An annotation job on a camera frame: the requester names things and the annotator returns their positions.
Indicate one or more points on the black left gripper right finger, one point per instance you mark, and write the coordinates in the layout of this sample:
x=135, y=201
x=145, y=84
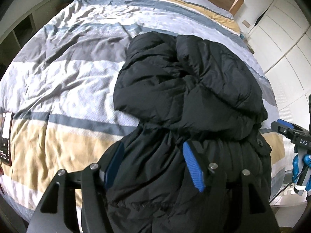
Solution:
x=238, y=205

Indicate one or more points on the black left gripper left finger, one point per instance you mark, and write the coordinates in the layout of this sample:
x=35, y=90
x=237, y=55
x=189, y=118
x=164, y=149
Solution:
x=74, y=202

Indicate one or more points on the black puffer jacket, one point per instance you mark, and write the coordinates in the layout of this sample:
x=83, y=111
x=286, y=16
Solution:
x=182, y=88

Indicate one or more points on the blue gloved right hand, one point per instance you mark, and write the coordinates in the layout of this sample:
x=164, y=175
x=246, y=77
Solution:
x=301, y=170

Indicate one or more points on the white wardrobe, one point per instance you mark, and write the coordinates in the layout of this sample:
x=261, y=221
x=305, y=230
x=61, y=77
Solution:
x=281, y=42

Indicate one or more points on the black red package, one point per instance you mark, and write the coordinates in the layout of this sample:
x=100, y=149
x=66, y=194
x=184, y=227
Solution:
x=6, y=126

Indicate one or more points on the striped blue white duvet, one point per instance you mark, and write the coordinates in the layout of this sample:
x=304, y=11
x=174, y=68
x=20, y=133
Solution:
x=60, y=89

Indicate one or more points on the white shelf unit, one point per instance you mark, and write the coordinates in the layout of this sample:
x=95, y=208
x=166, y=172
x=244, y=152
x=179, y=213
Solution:
x=25, y=27

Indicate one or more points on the wall socket plate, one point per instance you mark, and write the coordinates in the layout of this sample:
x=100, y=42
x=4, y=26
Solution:
x=246, y=24

